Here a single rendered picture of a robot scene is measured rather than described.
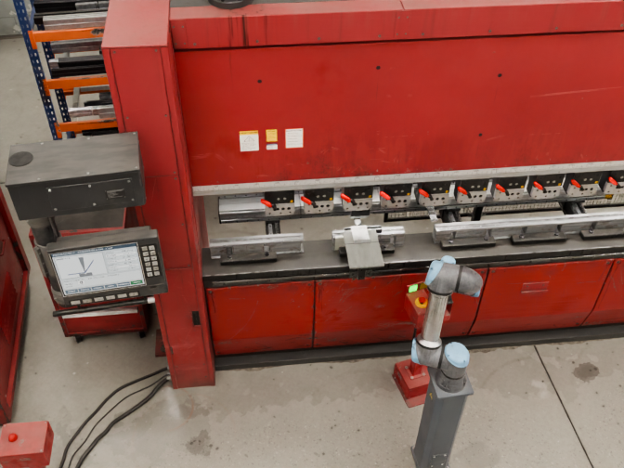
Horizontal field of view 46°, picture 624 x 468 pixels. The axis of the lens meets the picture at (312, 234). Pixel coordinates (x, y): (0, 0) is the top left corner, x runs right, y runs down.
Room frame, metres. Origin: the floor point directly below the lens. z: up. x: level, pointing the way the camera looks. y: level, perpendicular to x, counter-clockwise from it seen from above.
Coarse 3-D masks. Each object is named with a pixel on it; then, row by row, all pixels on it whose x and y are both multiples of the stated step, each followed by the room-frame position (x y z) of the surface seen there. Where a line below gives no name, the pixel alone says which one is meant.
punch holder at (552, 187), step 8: (536, 176) 2.91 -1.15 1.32; (544, 176) 2.91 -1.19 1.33; (552, 176) 2.91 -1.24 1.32; (560, 176) 2.92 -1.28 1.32; (528, 184) 2.97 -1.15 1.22; (544, 184) 2.91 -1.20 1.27; (552, 184) 2.91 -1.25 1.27; (528, 192) 2.95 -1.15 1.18; (536, 192) 2.90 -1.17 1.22; (552, 192) 2.91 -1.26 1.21
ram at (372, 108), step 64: (192, 64) 2.70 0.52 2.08; (256, 64) 2.73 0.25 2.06; (320, 64) 2.77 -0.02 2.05; (384, 64) 2.80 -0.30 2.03; (448, 64) 2.84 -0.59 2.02; (512, 64) 2.87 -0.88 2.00; (576, 64) 2.91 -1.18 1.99; (192, 128) 2.70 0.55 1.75; (256, 128) 2.73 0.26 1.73; (320, 128) 2.77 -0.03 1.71; (384, 128) 2.80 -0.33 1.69; (448, 128) 2.84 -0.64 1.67; (512, 128) 2.88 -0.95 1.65; (576, 128) 2.92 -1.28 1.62
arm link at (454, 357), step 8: (448, 344) 2.07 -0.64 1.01; (456, 344) 2.07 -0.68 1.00; (448, 352) 2.02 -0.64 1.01; (456, 352) 2.03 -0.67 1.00; (464, 352) 2.03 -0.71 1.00; (440, 360) 2.00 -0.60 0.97; (448, 360) 1.99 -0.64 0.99; (456, 360) 1.98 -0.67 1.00; (464, 360) 1.99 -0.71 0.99; (440, 368) 1.99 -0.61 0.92; (448, 368) 1.98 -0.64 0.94; (456, 368) 1.98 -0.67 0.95; (464, 368) 1.99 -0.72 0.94; (448, 376) 1.98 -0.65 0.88; (456, 376) 1.98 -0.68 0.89
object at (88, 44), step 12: (60, 48) 4.47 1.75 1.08; (72, 48) 4.48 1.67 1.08; (84, 48) 4.50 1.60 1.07; (96, 48) 4.51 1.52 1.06; (60, 60) 4.25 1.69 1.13; (72, 60) 4.23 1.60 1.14; (84, 60) 4.24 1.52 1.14; (96, 60) 4.25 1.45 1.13; (60, 72) 4.17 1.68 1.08; (72, 72) 4.18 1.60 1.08; (84, 72) 4.19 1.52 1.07; (96, 72) 4.20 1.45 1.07
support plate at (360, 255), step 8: (344, 232) 2.80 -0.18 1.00; (368, 232) 2.81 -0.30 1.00; (344, 240) 2.74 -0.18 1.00; (352, 240) 2.74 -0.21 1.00; (376, 240) 2.74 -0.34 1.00; (352, 248) 2.69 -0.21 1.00; (360, 248) 2.69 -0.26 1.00; (368, 248) 2.69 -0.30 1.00; (376, 248) 2.69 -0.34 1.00; (352, 256) 2.63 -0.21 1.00; (360, 256) 2.63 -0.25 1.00; (368, 256) 2.63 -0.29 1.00; (376, 256) 2.63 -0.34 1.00; (352, 264) 2.57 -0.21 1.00; (360, 264) 2.57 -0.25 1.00; (368, 264) 2.57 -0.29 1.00; (376, 264) 2.58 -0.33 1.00
